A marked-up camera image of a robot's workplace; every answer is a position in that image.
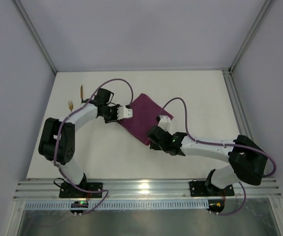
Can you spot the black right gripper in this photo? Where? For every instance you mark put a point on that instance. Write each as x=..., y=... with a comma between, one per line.
x=154, y=132

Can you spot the purple cloth napkin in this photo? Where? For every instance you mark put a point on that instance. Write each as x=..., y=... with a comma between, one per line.
x=145, y=111

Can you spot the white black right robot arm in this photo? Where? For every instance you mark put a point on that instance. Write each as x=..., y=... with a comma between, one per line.
x=218, y=150

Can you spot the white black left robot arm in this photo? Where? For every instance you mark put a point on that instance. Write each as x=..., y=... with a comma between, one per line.
x=57, y=143

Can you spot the right controller board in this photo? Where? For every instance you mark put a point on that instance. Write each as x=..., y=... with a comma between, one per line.
x=215, y=208

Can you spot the controller board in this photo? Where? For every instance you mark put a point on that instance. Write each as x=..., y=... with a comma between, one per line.
x=77, y=208
x=215, y=208

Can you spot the left controller board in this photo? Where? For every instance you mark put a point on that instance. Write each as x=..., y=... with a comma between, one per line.
x=77, y=208

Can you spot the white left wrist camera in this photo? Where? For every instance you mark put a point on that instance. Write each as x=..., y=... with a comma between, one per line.
x=124, y=113

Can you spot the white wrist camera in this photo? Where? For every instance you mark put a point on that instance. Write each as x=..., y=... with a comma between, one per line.
x=164, y=122
x=124, y=113

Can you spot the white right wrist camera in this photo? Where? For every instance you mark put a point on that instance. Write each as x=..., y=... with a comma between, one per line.
x=164, y=122

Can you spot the gold knife black handle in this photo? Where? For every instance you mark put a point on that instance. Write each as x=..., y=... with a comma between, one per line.
x=81, y=93

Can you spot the gold fork black handle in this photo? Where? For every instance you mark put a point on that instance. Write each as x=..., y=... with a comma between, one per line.
x=70, y=105

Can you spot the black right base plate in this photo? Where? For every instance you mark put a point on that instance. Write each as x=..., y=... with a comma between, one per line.
x=199, y=188

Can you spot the slotted grey cable duct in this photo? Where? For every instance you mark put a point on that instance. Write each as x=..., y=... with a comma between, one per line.
x=120, y=204

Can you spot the aluminium right side rail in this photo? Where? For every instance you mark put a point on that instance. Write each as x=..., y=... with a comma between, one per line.
x=242, y=118

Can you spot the aluminium rail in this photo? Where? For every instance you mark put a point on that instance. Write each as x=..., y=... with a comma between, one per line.
x=148, y=189
x=242, y=118

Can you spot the right corner frame post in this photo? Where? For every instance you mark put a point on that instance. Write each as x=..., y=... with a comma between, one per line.
x=258, y=21

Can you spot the corner frame post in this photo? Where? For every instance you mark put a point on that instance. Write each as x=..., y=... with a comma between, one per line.
x=258, y=21
x=35, y=35

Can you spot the aluminium front rail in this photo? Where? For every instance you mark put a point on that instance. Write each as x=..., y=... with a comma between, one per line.
x=148, y=189

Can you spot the left corner frame post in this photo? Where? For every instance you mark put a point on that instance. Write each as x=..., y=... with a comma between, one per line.
x=35, y=35

